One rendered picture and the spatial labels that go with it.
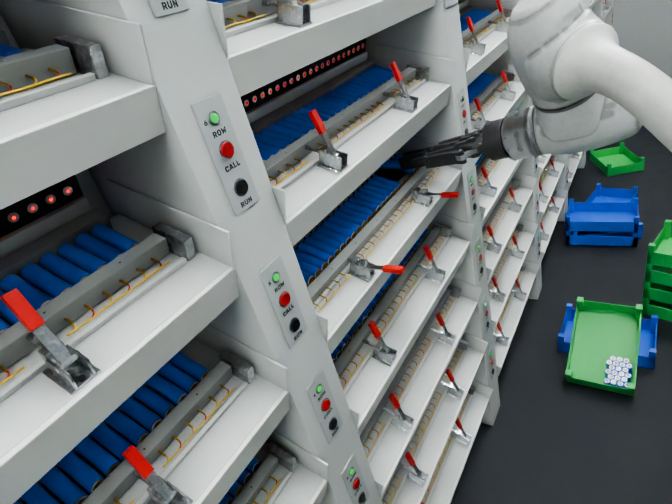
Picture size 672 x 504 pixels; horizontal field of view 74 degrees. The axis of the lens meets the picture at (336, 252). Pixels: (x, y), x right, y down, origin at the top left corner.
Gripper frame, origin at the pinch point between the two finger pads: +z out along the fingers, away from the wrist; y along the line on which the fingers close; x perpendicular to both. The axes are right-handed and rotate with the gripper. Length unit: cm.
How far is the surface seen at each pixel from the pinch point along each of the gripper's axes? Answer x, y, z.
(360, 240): 4.0, 28.5, -1.0
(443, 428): 66, 18, 8
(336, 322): 8.9, 45.3, -4.9
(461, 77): -10.8, -17.4, -7.2
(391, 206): 3.8, 15.5, -0.5
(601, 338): 97, -56, -12
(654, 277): 89, -83, -27
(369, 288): 9.3, 35.8, -5.2
